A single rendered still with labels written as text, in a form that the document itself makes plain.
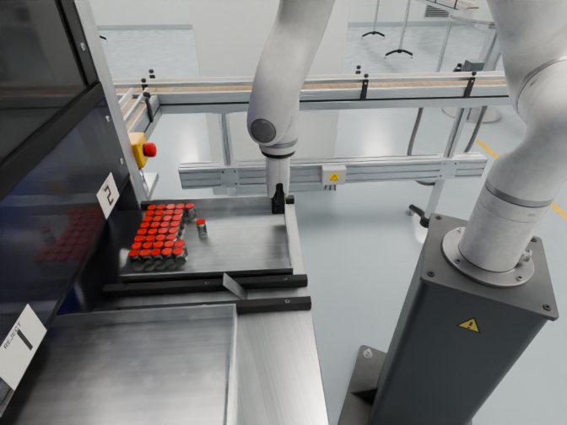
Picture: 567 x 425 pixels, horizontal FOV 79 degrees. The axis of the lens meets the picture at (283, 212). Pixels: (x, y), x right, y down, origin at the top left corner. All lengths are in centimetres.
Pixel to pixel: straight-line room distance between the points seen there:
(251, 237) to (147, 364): 35
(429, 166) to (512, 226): 121
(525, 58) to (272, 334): 63
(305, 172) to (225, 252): 107
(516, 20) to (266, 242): 59
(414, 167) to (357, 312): 80
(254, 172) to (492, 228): 123
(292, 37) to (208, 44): 156
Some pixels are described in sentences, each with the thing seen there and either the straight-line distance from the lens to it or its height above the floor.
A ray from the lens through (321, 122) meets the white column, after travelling 233.
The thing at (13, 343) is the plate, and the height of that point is 103.
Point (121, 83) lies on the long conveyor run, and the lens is 177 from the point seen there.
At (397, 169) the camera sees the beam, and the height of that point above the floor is 50.
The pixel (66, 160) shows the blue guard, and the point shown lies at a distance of 67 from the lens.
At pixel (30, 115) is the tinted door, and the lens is 63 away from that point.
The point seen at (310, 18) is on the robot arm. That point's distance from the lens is 64.
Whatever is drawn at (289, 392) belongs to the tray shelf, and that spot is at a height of 88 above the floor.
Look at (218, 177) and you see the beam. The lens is 180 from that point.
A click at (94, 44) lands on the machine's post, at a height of 127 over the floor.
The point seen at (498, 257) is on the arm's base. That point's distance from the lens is 85.
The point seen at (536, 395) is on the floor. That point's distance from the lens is 187.
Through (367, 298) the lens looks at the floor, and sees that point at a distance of 187.
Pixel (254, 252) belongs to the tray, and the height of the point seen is 88.
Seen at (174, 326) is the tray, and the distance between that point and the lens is 69.
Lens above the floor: 143
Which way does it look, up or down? 37 degrees down
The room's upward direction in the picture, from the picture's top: straight up
